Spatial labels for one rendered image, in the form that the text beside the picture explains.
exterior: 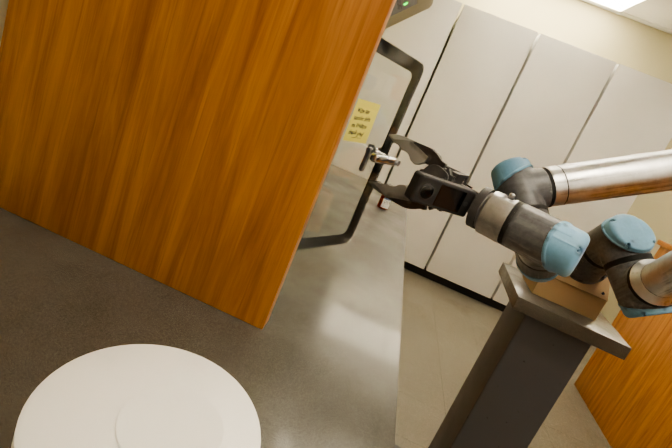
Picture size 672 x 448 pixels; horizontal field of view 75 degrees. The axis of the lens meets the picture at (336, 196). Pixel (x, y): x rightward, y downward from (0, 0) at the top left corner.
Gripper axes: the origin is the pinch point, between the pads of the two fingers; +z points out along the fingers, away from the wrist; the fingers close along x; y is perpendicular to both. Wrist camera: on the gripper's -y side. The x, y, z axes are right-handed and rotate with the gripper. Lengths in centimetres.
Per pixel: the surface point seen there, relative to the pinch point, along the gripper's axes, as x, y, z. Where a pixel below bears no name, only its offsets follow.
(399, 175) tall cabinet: -44, 268, 122
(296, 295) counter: -25.9, -11.9, -1.5
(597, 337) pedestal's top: -27, 70, -46
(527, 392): -54, 73, -39
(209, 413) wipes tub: -11, -53, -24
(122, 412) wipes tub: -11, -57, -22
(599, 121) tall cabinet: 56, 324, 12
